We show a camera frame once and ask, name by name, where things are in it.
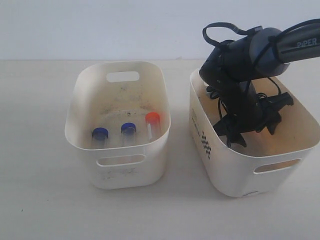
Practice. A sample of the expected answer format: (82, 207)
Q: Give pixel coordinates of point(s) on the blue-capped tube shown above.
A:
(100, 137)
(128, 132)

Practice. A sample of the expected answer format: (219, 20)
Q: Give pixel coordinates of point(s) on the orange-capped tube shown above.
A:
(152, 120)

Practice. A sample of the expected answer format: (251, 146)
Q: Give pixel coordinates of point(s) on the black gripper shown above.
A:
(241, 110)

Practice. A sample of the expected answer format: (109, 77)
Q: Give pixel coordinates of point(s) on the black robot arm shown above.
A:
(233, 65)

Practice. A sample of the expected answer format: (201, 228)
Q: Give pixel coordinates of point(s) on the white plastic bin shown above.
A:
(266, 162)
(108, 95)

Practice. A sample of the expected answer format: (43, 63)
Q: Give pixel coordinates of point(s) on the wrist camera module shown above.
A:
(211, 93)

